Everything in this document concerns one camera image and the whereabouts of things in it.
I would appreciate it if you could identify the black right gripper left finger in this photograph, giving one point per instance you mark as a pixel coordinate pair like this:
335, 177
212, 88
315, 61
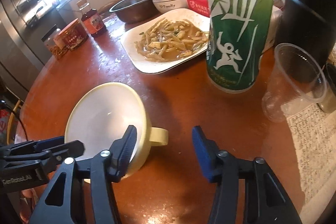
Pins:
63, 198

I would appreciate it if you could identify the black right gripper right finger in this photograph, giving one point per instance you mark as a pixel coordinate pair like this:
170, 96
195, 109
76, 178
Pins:
266, 200

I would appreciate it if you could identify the printed paper sheet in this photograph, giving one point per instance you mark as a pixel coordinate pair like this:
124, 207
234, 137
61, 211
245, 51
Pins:
313, 134

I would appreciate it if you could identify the clear plastic cup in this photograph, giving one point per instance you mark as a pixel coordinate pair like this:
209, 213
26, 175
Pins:
296, 82

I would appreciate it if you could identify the clear jar of nuts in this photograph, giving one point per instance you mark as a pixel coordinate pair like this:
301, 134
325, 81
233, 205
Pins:
54, 43

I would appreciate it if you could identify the red sauce bottle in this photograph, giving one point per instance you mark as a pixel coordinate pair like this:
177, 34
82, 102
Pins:
91, 19

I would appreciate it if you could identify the white square plate with food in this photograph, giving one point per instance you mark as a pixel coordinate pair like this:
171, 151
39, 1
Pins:
167, 41

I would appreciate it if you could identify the black kettle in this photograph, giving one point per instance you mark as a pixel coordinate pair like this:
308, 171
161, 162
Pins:
310, 25

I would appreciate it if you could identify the stainless steel bowl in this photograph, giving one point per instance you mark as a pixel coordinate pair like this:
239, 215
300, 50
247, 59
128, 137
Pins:
134, 11

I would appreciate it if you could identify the red tissue pack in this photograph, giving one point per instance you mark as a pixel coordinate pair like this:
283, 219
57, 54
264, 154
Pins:
199, 6

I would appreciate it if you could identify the white ceramic bowl with text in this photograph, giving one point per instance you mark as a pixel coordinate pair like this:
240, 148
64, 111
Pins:
168, 5

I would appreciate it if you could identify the green soda bottle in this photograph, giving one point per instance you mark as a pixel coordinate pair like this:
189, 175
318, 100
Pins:
238, 31

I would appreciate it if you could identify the cream bowl with handle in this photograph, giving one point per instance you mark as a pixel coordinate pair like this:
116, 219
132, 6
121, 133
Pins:
103, 115

